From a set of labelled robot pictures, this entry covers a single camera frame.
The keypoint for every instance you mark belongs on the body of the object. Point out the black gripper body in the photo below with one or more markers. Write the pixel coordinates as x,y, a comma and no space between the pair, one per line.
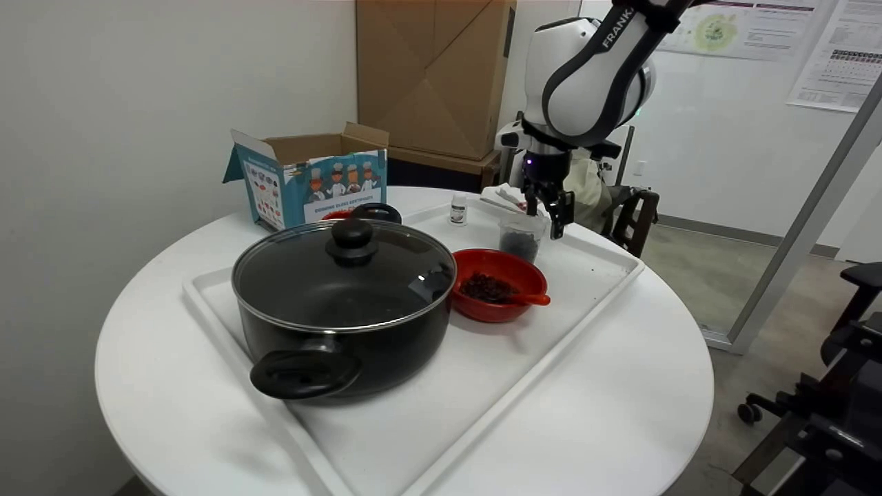
548,171

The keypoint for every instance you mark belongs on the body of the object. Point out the clear plastic jug dark contents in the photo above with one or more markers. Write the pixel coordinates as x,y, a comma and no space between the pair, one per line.
520,244

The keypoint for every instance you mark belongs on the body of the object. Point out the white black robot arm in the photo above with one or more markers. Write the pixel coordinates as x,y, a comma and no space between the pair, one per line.
596,77

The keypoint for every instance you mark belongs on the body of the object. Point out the white towel red stripe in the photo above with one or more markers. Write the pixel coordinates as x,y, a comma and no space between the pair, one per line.
502,194

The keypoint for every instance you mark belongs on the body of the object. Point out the dark wooden chair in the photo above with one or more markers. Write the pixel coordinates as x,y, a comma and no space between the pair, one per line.
635,218

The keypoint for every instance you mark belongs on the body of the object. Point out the small glass shaker bottle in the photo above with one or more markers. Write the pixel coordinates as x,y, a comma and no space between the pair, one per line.
458,209

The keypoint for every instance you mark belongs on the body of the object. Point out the large brown cardboard box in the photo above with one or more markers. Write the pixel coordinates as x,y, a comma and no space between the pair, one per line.
429,73

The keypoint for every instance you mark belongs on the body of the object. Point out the white plastic tray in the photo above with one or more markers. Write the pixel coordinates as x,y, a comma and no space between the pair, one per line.
515,366

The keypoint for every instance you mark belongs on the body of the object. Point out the blue printed cardboard box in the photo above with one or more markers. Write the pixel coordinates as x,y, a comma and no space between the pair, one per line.
314,187

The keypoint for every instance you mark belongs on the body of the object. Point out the black cooking pot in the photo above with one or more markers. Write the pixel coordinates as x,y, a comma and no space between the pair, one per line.
369,354

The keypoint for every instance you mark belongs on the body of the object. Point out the glass pot lid black knob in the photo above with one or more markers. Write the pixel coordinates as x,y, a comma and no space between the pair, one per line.
314,284

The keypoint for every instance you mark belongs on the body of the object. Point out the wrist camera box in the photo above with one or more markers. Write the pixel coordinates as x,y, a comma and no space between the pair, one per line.
512,138

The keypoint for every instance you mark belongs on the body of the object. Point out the grey metal frame post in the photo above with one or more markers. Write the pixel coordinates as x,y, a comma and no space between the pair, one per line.
800,229

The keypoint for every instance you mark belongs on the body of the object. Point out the wall poster green circle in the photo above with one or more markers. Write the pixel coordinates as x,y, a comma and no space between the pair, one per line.
745,27

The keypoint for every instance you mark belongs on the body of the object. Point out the wall poster with text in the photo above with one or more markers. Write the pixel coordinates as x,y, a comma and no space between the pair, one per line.
843,63

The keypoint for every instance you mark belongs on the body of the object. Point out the black robot stand frame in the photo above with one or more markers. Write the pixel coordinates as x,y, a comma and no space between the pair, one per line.
843,413

